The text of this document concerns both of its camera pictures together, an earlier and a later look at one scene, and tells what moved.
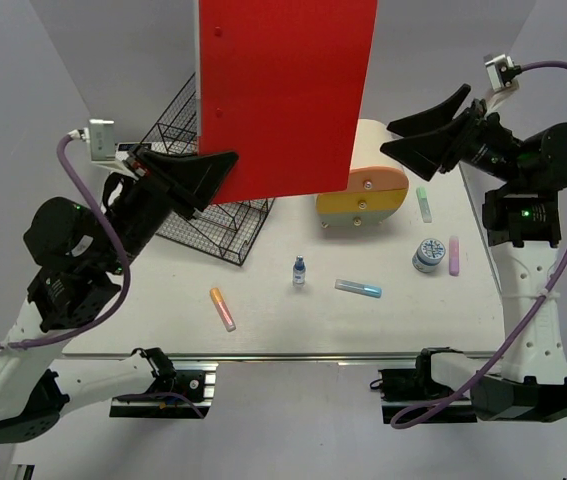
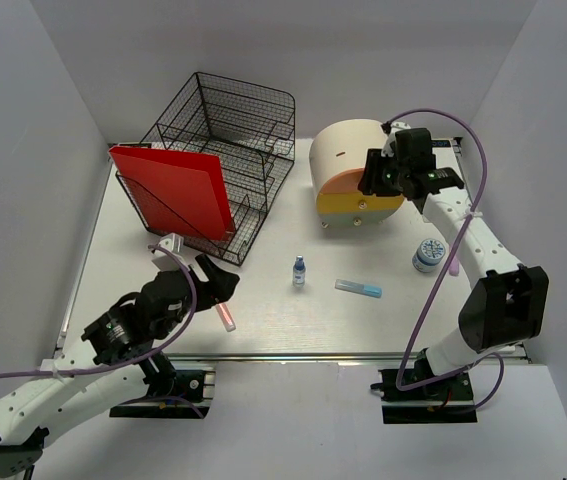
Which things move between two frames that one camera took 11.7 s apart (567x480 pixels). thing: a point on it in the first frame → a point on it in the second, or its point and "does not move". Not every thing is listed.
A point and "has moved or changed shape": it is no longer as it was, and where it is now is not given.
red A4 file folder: x=281 y=83 has moved or changed shape
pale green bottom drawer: x=348 y=219 does not move
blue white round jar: x=429 y=252 does not move
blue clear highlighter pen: x=351 y=286 does not move
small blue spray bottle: x=299 y=272 does not move
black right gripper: x=425 y=153 → x=370 y=183
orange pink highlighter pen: x=222 y=309 does not move
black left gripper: x=194 y=179 → x=218 y=289
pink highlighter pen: x=454 y=255 does not move
